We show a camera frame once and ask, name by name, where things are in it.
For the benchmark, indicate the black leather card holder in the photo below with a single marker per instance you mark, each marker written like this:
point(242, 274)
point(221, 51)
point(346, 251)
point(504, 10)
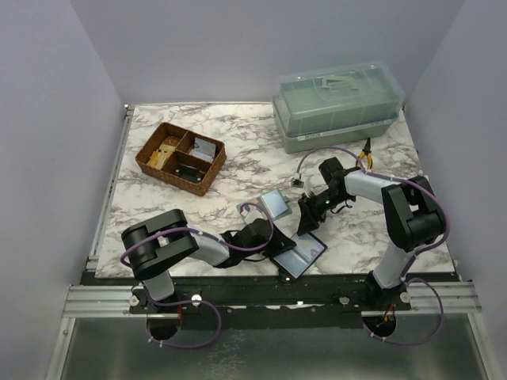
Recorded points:
point(294, 262)

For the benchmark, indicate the black item in basket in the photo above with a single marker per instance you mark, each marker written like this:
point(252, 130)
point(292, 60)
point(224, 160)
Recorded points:
point(189, 173)

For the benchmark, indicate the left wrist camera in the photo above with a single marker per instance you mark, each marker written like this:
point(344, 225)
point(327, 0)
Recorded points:
point(251, 215)

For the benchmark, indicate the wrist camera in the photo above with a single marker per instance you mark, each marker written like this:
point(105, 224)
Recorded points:
point(251, 215)
point(305, 185)

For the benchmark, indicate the yellow handled pliers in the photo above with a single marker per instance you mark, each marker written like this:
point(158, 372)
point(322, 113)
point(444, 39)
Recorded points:
point(366, 155)

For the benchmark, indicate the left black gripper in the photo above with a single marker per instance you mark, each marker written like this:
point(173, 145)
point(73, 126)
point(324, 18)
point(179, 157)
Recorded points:
point(280, 243)

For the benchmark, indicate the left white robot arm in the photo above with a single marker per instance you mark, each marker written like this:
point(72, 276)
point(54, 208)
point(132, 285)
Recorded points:
point(154, 246)

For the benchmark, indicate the black metal base rail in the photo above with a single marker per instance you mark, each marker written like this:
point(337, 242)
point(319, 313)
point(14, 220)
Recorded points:
point(243, 302)

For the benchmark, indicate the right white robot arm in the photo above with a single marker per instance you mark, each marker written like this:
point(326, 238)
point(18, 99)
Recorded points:
point(414, 218)

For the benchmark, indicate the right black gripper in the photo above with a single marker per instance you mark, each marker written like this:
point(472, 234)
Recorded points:
point(310, 216)

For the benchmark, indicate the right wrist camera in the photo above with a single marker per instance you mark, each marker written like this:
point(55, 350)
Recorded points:
point(305, 185)

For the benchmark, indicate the gold cards in basket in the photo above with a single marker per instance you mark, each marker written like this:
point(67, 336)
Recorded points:
point(160, 156)

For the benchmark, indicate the green plastic storage box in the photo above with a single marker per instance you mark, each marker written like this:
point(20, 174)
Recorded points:
point(336, 105)

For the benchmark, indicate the white VIP card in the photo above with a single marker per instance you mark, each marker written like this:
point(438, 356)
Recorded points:
point(203, 150)

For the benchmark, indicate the aluminium frame rail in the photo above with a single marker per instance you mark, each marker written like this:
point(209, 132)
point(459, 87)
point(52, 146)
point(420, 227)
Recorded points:
point(94, 252)

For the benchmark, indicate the brown woven divided basket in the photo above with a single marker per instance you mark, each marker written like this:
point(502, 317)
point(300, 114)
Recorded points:
point(182, 139)

